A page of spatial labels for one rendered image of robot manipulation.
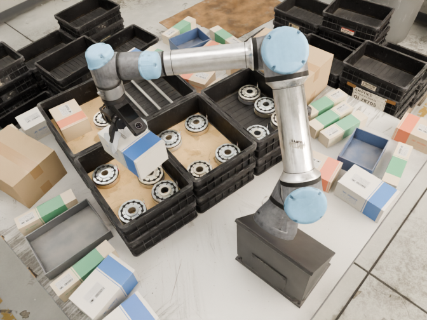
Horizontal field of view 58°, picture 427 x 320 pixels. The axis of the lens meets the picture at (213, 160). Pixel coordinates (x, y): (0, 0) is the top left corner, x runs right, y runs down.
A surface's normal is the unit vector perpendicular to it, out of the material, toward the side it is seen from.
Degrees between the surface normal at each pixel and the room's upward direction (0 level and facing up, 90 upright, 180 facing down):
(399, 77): 0
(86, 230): 0
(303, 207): 61
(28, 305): 0
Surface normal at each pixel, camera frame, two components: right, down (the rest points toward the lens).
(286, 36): -0.08, 0.12
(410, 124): -0.05, -0.63
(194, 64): -0.03, 0.57
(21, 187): 0.84, 0.39
